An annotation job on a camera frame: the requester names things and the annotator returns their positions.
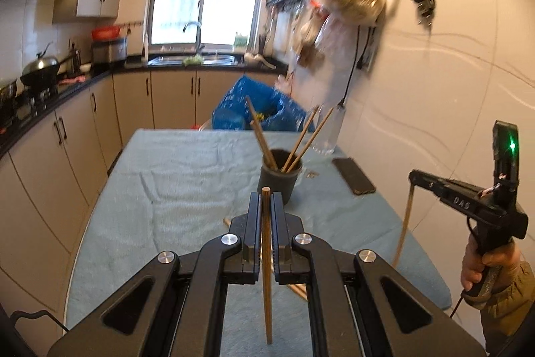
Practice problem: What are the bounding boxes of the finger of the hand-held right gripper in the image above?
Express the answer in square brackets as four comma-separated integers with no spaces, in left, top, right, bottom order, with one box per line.
[409,169,444,194]

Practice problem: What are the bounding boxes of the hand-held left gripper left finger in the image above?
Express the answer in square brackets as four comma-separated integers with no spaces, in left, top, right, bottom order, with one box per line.
[46,192,263,357]

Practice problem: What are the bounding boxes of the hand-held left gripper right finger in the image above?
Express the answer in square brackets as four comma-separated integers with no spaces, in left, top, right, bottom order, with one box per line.
[271,192,488,357]

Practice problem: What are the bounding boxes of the black utensil holder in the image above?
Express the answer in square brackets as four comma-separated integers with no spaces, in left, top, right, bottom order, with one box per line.
[257,149,304,206]

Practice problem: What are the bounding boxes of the person's right forearm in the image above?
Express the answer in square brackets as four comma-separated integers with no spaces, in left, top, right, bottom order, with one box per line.
[462,257,535,357]

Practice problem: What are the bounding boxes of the person's right hand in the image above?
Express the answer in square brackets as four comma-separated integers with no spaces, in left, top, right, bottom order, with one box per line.
[461,234,522,292]

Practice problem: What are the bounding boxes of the black smartphone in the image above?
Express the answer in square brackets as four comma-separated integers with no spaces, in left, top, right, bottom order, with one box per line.
[332,157,377,196]

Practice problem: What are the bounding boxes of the grey-blue table cloth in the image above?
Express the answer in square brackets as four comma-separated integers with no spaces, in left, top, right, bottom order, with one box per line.
[67,129,452,357]

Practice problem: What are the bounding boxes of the clear glass jug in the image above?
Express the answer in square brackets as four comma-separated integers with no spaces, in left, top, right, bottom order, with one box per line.
[311,104,347,155]

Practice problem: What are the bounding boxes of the blue plastic bag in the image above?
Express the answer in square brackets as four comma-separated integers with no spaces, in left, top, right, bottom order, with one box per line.
[212,75,308,132]

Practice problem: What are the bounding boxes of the steel kitchen sink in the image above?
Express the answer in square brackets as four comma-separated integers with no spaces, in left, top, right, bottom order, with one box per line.
[148,54,239,66]

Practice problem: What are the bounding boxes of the chrome sink faucet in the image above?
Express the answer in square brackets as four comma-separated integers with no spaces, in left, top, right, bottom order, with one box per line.
[183,21,205,56]

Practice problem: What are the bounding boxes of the black kitchen countertop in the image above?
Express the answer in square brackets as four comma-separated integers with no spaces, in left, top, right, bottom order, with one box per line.
[0,54,289,157]

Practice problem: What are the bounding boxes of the beige lower kitchen cabinets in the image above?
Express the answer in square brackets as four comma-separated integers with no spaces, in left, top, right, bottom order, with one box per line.
[0,68,289,320]

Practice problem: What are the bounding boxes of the silver rice cooker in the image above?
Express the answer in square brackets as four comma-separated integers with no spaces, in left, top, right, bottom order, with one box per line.
[91,38,128,67]

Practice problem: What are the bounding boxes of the red plastic basket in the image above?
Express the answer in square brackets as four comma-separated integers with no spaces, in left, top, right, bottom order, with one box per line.
[91,26,122,40]

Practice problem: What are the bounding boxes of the steel kettle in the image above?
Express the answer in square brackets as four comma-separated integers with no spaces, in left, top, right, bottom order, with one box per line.
[67,48,82,75]

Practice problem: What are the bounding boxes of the black gas stove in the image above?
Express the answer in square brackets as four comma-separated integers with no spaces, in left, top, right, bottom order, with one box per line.
[0,83,59,123]

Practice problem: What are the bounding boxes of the black wok with lid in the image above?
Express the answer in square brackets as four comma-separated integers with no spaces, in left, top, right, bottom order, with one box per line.
[20,42,74,87]

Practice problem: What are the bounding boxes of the steel cooking pot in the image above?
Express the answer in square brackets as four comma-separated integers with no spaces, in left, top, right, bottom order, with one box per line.
[0,79,18,119]

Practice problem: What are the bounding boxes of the black power cable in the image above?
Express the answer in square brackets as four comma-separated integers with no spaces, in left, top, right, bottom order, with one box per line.
[339,22,379,109]

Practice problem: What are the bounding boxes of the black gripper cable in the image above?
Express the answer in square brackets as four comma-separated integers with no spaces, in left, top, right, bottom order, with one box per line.
[10,310,70,333]

